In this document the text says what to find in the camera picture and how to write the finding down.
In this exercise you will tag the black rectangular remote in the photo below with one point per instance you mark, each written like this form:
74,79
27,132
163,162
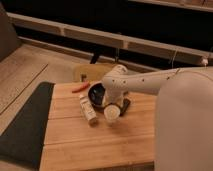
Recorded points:
125,106

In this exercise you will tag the dark green floor mat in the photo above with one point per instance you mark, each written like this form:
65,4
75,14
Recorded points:
22,141

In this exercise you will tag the white plastic bottle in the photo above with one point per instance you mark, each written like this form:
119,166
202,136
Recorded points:
88,110

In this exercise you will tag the dark ceramic bowl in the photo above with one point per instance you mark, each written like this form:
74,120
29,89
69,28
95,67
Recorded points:
96,94

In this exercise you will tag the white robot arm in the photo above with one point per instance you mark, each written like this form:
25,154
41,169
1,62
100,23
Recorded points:
183,113

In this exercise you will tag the white paper cup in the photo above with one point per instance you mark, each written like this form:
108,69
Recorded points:
111,113

